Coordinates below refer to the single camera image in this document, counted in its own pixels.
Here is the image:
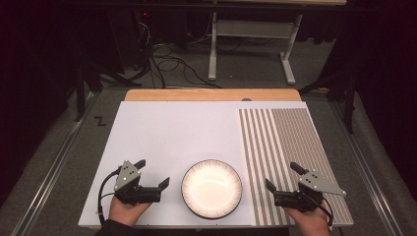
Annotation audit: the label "metal floor rail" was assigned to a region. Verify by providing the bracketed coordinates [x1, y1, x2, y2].
[328, 97, 406, 236]
[11, 91, 99, 236]

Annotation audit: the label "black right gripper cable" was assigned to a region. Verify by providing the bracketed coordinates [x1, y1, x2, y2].
[306, 191, 335, 230]

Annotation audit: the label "black metal stand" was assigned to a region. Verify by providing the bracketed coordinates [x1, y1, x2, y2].
[298, 65, 359, 135]
[73, 60, 142, 123]

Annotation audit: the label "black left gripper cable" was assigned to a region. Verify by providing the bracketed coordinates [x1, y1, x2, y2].
[96, 167, 123, 226]

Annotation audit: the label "wooden table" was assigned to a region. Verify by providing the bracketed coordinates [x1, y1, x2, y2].
[124, 88, 303, 102]

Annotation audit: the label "white metal desk frame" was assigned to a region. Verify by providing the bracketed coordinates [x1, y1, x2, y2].
[208, 11, 304, 87]

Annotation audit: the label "white plate with dark rim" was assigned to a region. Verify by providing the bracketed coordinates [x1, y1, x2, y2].
[180, 159, 244, 220]

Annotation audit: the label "dark computer case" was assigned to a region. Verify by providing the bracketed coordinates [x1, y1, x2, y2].
[107, 8, 155, 67]

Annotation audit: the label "white board with striped panel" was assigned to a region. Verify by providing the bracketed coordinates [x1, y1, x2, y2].
[78, 100, 354, 228]

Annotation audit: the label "person's left hand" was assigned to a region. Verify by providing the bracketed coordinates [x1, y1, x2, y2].
[108, 195, 152, 228]

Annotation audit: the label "black floor cables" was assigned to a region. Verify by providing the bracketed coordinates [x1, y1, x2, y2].
[131, 19, 224, 89]

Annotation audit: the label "person's right hand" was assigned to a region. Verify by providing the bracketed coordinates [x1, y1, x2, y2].
[284, 200, 331, 236]

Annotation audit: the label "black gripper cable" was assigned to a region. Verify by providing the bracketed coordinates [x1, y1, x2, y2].
[306, 191, 335, 230]
[96, 167, 123, 226]

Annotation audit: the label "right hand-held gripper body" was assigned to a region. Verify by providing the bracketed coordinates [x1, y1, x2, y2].
[273, 170, 347, 213]

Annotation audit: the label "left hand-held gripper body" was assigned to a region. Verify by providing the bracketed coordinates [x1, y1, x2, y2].
[113, 159, 162, 207]

